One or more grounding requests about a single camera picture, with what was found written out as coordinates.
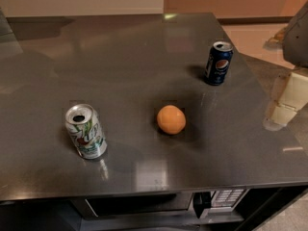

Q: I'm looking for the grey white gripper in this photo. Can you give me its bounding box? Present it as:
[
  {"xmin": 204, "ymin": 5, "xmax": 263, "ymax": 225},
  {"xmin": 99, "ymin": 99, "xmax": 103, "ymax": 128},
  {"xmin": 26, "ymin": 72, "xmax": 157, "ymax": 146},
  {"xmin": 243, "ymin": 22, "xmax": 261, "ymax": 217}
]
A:
[{"xmin": 263, "ymin": 1, "xmax": 308, "ymax": 131}]

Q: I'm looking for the orange fruit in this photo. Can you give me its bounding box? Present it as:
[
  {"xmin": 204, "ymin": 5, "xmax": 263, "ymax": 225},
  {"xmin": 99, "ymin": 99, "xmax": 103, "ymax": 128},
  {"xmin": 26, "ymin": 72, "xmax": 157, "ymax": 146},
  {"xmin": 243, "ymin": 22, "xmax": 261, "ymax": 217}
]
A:
[{"xmin": 156, "ymin": 105, "xmax": 186, "ymax": 135}]

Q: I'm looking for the blue pepsi can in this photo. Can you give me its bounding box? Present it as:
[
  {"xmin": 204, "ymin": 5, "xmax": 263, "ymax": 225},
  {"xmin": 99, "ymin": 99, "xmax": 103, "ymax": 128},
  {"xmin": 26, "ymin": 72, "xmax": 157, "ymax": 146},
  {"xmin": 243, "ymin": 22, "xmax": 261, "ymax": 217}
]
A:
[{"xmin": 204, "ymin": 41, "xmax": 233, "ymax": 86}]

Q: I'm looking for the silver green 7up can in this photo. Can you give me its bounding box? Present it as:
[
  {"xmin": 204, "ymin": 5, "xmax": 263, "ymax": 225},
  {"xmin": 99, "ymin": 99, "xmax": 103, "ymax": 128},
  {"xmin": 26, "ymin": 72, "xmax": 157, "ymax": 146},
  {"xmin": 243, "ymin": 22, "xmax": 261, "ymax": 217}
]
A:
[{"xmin": 65, "ymin": 104, "xmax": 107, "ymax": 160}]

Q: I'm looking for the microwave oven under counter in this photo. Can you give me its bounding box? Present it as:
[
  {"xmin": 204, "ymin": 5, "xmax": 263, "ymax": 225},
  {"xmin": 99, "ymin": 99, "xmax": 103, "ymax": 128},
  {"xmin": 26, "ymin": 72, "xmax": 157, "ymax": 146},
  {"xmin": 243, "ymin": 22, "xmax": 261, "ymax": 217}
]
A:
[{"xmin": 71, "ymin": 189, "xmax": 248, "ymax": 222}]

